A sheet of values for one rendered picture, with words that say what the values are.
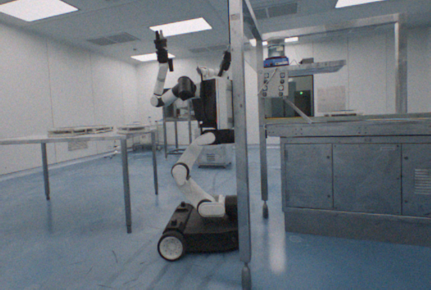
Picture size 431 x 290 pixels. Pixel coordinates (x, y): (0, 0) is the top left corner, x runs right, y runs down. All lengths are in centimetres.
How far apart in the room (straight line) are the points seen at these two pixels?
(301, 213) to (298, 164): 41
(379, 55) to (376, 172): 557
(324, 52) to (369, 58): 108
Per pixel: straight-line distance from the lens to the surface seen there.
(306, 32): 232
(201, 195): 190
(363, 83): 727
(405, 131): 207
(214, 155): 446
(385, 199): 219
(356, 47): 737
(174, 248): 186
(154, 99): 185
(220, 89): 120
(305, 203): 212
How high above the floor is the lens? 99
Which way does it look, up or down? 3 degrees down
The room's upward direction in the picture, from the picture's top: 3 degrees counter-clockwise
